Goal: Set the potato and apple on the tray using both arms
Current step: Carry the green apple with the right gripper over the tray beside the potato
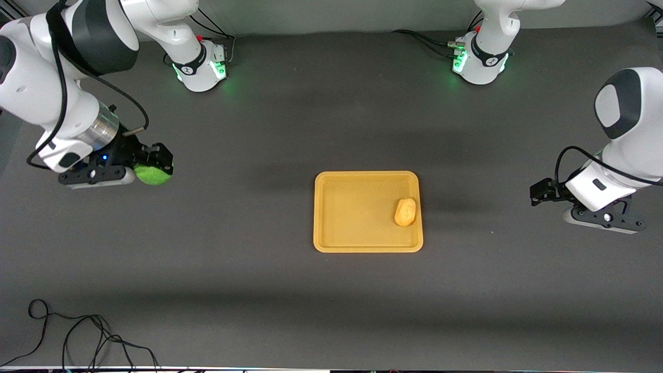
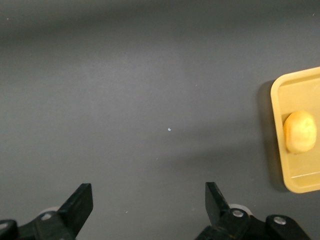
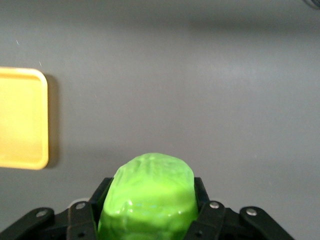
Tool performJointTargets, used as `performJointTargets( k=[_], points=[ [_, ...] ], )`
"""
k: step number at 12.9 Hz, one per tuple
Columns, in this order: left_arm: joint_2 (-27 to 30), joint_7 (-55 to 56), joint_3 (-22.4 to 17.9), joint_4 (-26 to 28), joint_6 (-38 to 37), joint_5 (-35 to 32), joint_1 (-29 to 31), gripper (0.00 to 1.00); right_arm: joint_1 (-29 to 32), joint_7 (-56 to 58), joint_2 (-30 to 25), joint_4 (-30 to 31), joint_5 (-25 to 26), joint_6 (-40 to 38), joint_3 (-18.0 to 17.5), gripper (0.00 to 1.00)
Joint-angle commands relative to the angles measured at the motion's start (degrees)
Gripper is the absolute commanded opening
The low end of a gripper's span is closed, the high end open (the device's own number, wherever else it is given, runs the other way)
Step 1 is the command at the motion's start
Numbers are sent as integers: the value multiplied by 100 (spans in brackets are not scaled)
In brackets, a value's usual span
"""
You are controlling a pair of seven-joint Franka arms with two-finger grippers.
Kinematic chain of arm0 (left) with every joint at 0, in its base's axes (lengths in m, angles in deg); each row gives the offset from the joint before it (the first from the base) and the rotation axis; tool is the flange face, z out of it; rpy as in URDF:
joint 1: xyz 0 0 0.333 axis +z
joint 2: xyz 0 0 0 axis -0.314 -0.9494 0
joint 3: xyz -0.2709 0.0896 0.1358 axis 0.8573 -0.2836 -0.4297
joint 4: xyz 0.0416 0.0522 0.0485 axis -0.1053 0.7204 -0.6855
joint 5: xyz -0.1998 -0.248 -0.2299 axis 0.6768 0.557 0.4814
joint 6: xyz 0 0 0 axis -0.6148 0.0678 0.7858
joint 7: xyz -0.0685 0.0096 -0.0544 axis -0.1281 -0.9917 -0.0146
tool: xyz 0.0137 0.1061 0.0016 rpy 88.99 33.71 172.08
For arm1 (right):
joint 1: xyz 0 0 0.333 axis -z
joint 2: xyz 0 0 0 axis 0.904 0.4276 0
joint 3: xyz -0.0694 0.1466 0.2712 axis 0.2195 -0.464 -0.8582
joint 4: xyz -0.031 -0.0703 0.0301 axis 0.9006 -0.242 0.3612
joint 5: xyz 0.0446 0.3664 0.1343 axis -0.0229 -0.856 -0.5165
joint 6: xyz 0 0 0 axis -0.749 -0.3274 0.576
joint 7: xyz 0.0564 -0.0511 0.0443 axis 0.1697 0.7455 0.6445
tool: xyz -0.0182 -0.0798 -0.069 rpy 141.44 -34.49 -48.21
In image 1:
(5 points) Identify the dark grey table cloth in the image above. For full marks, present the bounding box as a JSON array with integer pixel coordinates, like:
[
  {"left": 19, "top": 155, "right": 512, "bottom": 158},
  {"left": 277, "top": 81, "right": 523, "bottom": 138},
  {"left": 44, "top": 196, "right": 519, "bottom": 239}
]
[{"left": 0, "top": 18, "right": 663, "bottom": 371}]

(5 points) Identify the thin black loose cable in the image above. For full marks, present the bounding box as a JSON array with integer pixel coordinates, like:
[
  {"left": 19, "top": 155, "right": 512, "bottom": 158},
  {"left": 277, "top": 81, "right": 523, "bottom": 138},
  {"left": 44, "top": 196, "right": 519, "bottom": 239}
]
[{"left": 0, "top": 299, "right": 161, "bottom": 373}]

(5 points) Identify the yellow-brown potato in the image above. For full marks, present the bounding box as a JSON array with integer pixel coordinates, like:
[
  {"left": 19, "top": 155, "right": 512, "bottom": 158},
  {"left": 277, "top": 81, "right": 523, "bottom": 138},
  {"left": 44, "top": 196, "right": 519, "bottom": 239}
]
[{"left": 394, "top": 197, "right": 417, "bottom": 227}]

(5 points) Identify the black left arm base cable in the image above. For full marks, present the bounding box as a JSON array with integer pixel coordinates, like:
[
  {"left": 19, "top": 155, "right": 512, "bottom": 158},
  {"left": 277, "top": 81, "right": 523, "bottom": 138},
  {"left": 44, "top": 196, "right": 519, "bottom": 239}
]
[{"left": 391, "top": 29, "right": 463, "bottom": 55}]

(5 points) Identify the black right arm base cable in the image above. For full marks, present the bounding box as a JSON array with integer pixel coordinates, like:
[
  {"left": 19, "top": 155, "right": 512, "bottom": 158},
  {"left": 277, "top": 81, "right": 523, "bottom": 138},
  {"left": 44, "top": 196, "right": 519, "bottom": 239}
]
[{"left": 191, "top": 7, "right": 237, "bottom": 66}]

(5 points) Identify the orange plastic tray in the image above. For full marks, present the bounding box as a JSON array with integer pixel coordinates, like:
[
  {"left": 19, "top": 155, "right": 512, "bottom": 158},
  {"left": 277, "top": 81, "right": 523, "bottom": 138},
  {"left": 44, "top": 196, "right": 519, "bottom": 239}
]
[{"left": 313, "top": 170, "right": 424, "bottom": 254}]

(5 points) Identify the black arm base cable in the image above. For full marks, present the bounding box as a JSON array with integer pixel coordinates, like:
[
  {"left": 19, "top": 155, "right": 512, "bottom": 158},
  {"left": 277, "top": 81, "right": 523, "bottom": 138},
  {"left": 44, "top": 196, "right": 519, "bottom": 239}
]
[
  {"left": 191, "top": 7, "right": 237, "bottom": 66},
  {"left": 391, "top": 29, "right": 463, "bottom": 55}
]

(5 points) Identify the green apple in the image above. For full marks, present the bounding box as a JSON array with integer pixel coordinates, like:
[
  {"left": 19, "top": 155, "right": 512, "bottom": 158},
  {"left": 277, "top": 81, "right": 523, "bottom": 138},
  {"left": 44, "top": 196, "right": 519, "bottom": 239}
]
[{"left": 133, "top": 163, "right": 173, "bottom": 187}]

